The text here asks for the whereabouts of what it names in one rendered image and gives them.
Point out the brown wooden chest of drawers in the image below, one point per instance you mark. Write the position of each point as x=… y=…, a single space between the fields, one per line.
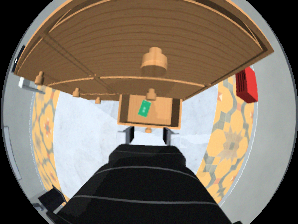
x=48 y=24

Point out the brown wooden drawer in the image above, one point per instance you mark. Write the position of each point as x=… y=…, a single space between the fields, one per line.
x=151 y=87
x=199 y=43
x=99 y=97
x=167 y=111
x=46 y=61
x=84 y=85

